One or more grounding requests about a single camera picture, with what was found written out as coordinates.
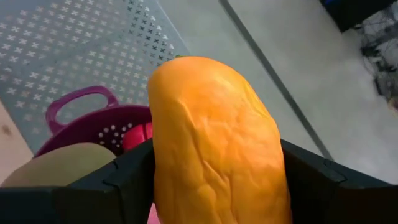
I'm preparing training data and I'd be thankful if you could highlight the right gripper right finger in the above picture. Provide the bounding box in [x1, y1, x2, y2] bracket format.
[279, 138, 398, 224]

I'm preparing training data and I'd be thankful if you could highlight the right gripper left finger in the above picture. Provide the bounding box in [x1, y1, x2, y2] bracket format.
[0, 138, 162, 224]

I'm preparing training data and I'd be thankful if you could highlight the brown toy kiwi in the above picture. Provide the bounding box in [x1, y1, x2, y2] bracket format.
[1, 142, 118, 188]

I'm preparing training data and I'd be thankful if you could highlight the purple perforated colander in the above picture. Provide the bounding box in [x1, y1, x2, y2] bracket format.
[33, 85, 155, 160]

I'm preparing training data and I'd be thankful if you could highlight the pink toy peach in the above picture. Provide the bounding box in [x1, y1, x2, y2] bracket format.
[146, 202, 162, 224]

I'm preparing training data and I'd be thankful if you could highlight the red toy apple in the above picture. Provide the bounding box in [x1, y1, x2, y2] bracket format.
[121, 121, 154, 152]

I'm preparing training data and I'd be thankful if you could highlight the orange toy mango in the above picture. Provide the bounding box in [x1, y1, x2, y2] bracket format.
[147, 55, 294, 224]

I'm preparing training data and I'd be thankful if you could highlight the grey perforated metal stand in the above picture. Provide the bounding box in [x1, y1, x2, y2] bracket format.
[0, 0, 191, 154]

